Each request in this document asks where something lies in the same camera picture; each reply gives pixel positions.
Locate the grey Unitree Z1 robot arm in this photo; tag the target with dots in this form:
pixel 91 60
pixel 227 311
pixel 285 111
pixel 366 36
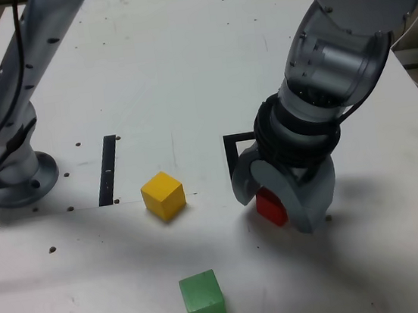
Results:
pixel 17 176

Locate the yellow cube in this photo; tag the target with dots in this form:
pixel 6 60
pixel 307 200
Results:
pixel 162 196

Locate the black tape strip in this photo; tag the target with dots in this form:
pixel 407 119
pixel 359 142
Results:
pixel 107 169

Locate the black tape square outline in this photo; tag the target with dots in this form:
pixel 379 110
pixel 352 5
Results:
pixel 230 154

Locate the red cube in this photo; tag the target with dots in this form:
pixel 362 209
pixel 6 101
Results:
pixel 270 208

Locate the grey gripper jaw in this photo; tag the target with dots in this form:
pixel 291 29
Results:
pixel 298 202
pixel 242 179

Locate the green cube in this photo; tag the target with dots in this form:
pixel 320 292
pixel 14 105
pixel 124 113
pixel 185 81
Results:
pixel 203 298

